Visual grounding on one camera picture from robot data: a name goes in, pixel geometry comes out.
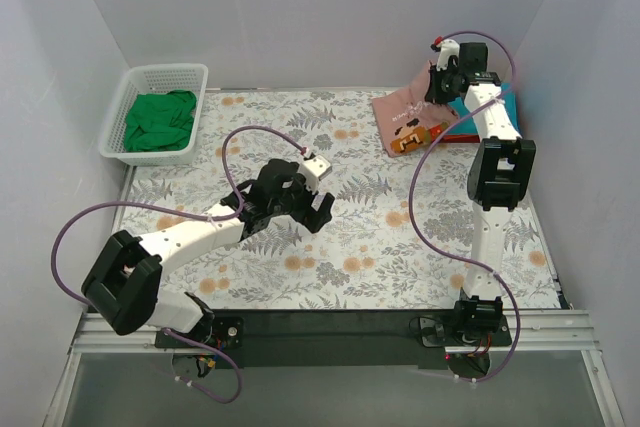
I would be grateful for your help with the floral table mat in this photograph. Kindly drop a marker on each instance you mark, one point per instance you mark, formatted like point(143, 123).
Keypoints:
point(401, 228)

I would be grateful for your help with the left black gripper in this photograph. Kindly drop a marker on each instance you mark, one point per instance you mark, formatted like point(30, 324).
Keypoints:
point(314, 212)

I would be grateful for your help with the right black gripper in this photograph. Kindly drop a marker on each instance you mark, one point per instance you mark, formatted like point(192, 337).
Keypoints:
point(435, 88)

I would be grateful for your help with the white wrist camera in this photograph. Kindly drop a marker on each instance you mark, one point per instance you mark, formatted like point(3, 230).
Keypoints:
point(445, 48)
point(314, 169)

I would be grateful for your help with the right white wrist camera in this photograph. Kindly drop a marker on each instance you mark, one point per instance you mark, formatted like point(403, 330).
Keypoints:
point(445, 48)

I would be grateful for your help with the pink t shirt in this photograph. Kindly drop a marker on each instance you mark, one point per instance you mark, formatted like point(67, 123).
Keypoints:
point(406, 121)

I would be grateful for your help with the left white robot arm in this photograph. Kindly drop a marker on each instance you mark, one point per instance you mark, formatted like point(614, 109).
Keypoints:
point(124, 284)

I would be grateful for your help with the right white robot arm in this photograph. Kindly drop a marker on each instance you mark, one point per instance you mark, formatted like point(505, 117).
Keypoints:
point(497, 182)

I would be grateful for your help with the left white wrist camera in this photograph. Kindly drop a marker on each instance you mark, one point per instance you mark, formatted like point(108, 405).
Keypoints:
point(314, 169)

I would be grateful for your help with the aluminium rail frame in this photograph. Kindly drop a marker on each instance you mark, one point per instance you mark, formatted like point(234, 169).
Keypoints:
point(552, 375)

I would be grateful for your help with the white plastic basket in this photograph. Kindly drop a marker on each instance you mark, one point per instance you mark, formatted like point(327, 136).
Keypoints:
point(152, 79)

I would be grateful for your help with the green t shirt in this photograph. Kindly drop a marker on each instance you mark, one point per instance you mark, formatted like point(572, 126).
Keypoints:
point(160, 122)

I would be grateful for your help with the blue folded t shirt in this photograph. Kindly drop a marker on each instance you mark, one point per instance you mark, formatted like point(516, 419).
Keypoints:
point(468, 128)

